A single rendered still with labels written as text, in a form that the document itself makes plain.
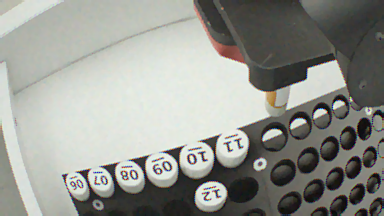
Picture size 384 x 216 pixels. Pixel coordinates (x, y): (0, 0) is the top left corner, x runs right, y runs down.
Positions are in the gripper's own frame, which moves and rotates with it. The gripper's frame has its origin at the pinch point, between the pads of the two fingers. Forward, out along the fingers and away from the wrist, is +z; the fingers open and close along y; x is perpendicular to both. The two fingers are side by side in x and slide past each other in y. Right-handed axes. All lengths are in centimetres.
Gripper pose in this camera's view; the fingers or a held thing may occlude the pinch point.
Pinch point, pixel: (277, 53)
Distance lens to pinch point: 40.0
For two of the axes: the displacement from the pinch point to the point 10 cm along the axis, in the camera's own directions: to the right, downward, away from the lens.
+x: 9.5, -2.9, 1.4
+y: 3.2, 8.4, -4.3
